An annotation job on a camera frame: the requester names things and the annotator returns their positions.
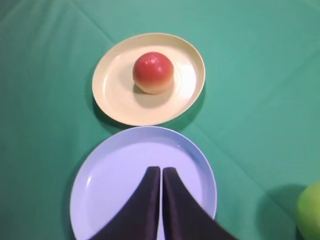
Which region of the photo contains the green table cloth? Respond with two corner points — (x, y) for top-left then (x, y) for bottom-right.
(0, 0), (320, 240)

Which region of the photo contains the green apple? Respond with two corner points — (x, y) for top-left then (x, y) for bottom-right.
(296, 181), (320, 240)

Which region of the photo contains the round yellow bread bun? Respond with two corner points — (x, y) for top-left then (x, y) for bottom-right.
(132, 51), (174, 95)

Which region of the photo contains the blue plastic plate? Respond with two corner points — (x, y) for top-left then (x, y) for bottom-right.
(70, 126), (217, 240)

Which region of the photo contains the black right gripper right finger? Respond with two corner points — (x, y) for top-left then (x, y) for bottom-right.
(162, 167), (235, 240)

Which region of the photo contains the yellow plastic plate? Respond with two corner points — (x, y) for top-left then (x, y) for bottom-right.
(92, 32), (206, 126)

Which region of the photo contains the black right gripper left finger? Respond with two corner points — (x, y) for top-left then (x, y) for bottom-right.
(91, 166), (161, 240)

